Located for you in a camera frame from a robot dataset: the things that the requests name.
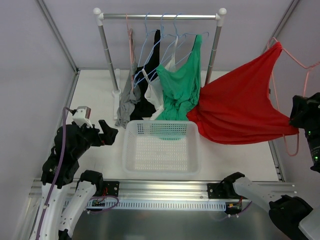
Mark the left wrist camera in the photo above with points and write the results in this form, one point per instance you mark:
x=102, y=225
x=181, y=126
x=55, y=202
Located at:
x=81, y=116

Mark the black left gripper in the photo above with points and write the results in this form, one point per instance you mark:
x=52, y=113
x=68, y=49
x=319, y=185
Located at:
x=100, y=135

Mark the aluminium mounting rail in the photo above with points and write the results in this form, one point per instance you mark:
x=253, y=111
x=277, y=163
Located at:
x=168, y=190

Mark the pink wire hanger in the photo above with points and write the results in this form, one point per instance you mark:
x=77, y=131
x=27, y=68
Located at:
x=131, y=50
x=308, y=69

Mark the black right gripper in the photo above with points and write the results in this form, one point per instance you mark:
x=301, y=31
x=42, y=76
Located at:
x=299, y=113

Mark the white slotted cable duct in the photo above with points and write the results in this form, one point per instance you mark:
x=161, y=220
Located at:
x=127, y=204

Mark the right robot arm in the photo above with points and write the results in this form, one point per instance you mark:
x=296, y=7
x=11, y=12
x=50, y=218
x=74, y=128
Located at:
x=290, y=214

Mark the white plastic basket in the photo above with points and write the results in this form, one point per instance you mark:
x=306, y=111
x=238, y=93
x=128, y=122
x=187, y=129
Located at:
x=161, y=147

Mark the green tank top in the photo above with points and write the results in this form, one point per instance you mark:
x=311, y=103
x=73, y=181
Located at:
x=181, y=88

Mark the white and silver clothes rack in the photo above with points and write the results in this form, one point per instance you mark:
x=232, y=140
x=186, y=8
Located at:
x=115, y=73

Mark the grey tank top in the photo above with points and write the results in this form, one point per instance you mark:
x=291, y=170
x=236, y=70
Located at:
x=129, y=97

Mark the red tank top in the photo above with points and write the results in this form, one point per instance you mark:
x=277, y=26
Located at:
x=235, y=109

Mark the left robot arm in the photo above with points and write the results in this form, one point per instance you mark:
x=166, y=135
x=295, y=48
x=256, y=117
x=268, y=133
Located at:
x=54, y=221

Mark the white tank top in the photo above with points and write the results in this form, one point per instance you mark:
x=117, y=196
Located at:
x=154, y=92

